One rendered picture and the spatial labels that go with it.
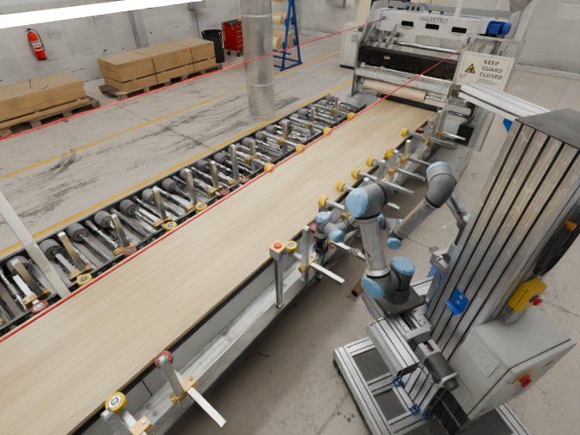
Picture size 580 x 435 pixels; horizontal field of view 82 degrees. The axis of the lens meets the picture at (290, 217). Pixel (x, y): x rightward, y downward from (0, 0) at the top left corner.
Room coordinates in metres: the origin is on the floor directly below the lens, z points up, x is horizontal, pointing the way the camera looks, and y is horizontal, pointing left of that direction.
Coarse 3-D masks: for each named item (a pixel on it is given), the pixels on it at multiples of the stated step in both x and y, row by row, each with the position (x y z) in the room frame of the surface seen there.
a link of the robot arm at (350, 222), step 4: (384, 184) 1.21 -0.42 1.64; (388, 184) 1.24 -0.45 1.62; (384, 188) 1.19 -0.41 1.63; (388, 188) 1.20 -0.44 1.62; (392, 188) 1.23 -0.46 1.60; (388, 192) 1.18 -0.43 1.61; (392, 192) 1.20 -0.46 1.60; (388, 196) 1.18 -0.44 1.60; (392, 196) 1.20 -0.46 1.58; (388, 200) 1.17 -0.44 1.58; (344, 220) 1.40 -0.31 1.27; (348, 220) 1.38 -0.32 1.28; (352, 220) 1.35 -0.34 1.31; (356, 220) 1.33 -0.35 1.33; (348, 224) 1.36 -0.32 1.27; (352, 224) 1.35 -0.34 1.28; (356, 224) 1.34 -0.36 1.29; (348, 228) 1.35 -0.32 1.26; (352, 228) 1.36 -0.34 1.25; (356, 228) 1.36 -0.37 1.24; (348, 232) 1.34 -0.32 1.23
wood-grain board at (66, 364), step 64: (384, 128) 3.37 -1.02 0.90; (256, 192) 2.17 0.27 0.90; (320, 192) 2.17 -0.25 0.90; (192, 256) 1.47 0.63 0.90; (256, 256) 1.47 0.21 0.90; (64, 320) 1.00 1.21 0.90; (128, 320) 1.00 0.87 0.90; (192, 320) 1.00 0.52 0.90; (0, 384) 0.67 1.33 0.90; (64, 384) 0.67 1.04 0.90; (128, 384) 0.68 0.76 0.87
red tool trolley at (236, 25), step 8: (224, 24) 9.92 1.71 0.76; (232, 24) 9.78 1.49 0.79; (240, 24) 9.94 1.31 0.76; (224, 32) 9.94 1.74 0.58; (232, 32) 9.79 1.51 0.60; (240, 32) 9.90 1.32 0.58; (232, 40) 9.81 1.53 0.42; (240, 40) 9.89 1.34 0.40; (224, 48) 9.97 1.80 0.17; (232, 48) 9.82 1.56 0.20; (240, 48) 9.86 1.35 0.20
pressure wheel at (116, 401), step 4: (112, 396) 0.62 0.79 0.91; (116, 396) 0.62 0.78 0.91; (120, 396) 0.62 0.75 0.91; (124, 396) 0.62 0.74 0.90; (108, 400) 0.60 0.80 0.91; (112, 400) 0.60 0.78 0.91; (116, 400) 0.60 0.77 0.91; (120, 400) 0.60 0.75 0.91; (124, 400) 0.60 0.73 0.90; (108, 404) 0.58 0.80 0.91; (112, 404) 0.58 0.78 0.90; (116, 404) 0.58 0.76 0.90; (120, 404) 0.58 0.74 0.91; (124, 404) 0.59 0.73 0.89; (112, 408) 0.57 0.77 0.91; (116, 408) 0.57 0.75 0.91; (120, 408) 0.57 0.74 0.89; (116, 412) 0.56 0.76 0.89
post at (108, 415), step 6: (108, 408) 0.49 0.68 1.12; (102, 414) 0.47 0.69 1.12; (108, 414) 0.47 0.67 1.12; (114, 414) 0.47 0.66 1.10; (108, 420) 0.45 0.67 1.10; (114, 420) 0.46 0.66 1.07; (120, 420) 0.48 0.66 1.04; (114, 426) 0.46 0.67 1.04; (120, 426) 0.47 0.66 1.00; (120, 432) 0.46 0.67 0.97; (126, 432) 0.47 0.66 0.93
